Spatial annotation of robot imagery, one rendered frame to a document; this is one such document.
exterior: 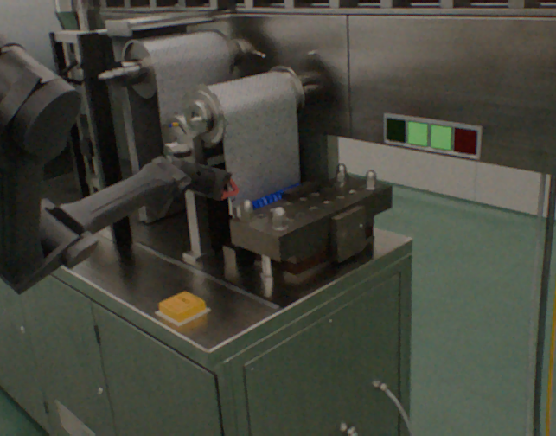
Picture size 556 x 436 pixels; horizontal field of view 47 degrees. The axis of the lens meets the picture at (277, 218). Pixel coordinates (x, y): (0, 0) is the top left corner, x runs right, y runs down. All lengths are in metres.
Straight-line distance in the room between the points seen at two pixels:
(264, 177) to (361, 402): 0.62
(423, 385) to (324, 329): 1.22
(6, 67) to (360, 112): 1.08
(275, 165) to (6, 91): 1.03
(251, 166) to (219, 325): 0.42
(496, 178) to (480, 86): 2.80
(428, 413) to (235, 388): 1.30
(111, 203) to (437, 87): 0.74
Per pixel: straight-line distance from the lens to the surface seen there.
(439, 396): 2.61
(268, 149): 1.57
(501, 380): 2.73
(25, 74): 0.64
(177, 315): 1.33
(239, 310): 1.36
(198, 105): 1.48
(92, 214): 1.07
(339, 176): 1.67
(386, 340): 1.71
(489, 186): 4.24
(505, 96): 1.39
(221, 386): 1.32
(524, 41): 1.36
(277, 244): 1.37
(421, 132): 1.50
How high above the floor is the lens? 1.57
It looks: 22 degrees down
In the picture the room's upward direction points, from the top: 4 degrees counter-clockwise
